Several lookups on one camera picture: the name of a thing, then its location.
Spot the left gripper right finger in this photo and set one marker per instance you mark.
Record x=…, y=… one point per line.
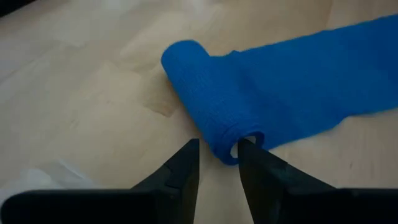
x=267, y=193

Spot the black aluminium table frame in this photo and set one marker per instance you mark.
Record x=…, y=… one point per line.
x=9, y=3

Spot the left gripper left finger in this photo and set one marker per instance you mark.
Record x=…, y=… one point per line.
x=177, y=186

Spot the clear zip bag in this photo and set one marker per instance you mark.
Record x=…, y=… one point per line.
x=34, y=179

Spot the blue elastic bandage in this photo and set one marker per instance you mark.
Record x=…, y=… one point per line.
x=280, y=87

